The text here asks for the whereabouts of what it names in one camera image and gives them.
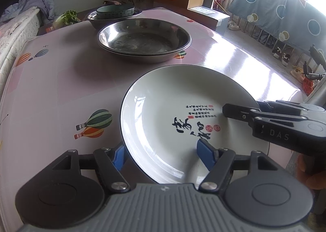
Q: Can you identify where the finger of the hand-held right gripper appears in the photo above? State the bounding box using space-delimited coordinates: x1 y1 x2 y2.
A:
222 103 260 123
258 100 308 110

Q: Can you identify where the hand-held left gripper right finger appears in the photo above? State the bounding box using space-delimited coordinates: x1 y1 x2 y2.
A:
197 138 274 192

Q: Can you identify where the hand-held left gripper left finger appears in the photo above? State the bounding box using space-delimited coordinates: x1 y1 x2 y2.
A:
52 144 130 193

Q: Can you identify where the white calligraphy plate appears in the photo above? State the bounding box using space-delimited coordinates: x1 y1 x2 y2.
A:
120 65 261 185

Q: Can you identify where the deep steel bowl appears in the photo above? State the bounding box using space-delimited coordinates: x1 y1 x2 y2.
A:
87 8 142 29

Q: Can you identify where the celadon ceramic bowl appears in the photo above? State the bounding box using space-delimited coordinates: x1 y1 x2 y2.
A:
96 4 135 19

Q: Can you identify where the person's right hand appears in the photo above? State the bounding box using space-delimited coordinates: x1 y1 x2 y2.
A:
298 154 326 190

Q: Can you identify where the pale yellow shoe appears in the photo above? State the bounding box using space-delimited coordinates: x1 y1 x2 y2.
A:
291 68 305 80

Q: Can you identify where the black and white shoe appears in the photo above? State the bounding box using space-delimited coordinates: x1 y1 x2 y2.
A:
272 47 291 67

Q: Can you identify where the black tripod stand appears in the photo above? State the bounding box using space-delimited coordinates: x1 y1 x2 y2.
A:
303 46 326 81

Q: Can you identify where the pink balloon print tablecloth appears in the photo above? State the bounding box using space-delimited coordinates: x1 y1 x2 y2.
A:
0 7 301 232

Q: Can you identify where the blue cloth with circles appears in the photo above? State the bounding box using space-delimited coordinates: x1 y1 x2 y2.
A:
228 0 326 56

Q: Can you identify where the white topped cardboard box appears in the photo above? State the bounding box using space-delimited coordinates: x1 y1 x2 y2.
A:
187 5 230 35

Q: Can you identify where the shallow steel plate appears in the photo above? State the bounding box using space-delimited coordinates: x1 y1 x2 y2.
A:
98 41 188 63
97 18 192 55

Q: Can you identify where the green napa cabbage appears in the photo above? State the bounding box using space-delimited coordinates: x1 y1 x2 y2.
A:
52 10 82 30

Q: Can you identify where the white quilted mattress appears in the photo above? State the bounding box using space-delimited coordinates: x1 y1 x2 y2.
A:
0 8 41 87

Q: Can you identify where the grey blue clothes pile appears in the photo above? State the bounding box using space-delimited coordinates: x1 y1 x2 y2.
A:
0 0 55 22

